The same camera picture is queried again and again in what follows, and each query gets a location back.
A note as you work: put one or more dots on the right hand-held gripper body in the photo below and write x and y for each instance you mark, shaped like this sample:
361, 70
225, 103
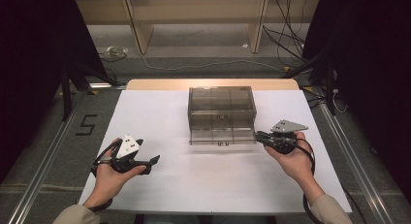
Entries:
286, 127

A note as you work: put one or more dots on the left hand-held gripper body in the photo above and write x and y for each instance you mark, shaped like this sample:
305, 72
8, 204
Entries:
127, 148

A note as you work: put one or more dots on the smoky transparent drawer cabinet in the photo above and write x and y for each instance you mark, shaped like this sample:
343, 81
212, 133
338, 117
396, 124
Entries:
210, 98

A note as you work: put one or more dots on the person's left hand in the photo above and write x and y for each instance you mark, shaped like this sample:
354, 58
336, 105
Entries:
108, 183

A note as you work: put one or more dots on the person's right hand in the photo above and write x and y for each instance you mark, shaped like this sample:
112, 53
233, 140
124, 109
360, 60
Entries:
299, 167

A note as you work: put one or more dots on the white paper sheet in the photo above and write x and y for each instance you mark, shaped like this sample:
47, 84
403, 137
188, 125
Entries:
194, 178

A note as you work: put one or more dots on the black tripod stand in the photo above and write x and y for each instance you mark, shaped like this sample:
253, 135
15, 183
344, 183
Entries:
66, 98
329, 88

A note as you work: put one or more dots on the small white paper scrap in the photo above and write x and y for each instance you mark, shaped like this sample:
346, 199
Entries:
245, 45

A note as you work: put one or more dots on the black curtain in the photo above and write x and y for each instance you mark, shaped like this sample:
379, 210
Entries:
371, 56
25, 56

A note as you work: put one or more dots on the short aluminium rail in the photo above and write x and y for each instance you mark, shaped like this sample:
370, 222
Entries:
103, 85

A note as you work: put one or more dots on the long aluminium rail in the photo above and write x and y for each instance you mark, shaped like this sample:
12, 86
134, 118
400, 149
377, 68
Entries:
358, 172
38, 182

